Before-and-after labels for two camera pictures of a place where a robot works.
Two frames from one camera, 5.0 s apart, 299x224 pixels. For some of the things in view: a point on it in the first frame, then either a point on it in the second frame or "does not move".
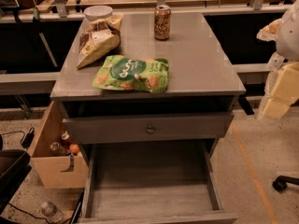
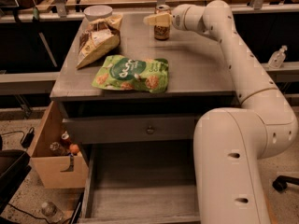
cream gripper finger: [285, 91] -> [161, 20]
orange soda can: [163, 16] does not move
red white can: [64, 139] does not move
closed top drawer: [136, 128] does not move
